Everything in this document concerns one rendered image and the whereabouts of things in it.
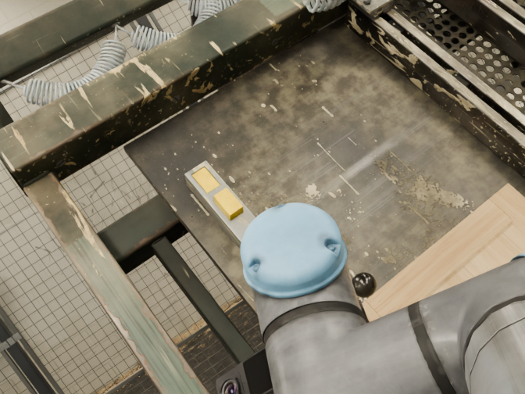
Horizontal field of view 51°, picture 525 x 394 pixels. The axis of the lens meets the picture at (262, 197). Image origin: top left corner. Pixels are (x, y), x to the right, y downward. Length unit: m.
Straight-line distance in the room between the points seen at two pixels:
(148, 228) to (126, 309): 0.20
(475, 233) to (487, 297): 0.75
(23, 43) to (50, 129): 0.52
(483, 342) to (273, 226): 0.17
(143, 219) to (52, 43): 0.64
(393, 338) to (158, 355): 0.60
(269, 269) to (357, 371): 0.09
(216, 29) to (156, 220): 0.41
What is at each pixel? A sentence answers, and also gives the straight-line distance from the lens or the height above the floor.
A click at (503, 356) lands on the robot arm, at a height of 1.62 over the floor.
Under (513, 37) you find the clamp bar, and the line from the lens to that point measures 1.37.
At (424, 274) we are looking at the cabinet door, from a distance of 1.01.
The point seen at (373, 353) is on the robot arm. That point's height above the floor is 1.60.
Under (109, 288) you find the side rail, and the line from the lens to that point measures 0.95.
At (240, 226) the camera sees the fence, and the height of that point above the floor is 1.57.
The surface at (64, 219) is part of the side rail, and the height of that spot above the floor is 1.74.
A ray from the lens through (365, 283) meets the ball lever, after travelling 0.83.
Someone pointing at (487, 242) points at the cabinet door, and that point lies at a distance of 1.08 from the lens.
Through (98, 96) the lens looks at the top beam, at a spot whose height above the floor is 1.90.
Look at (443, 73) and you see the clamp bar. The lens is 1.20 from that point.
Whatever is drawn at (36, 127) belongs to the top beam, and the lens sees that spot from 1.08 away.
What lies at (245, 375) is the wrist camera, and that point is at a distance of 0.58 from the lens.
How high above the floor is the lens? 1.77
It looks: 10 degrees down
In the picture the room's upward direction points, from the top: 31 degrees counter-clockwise
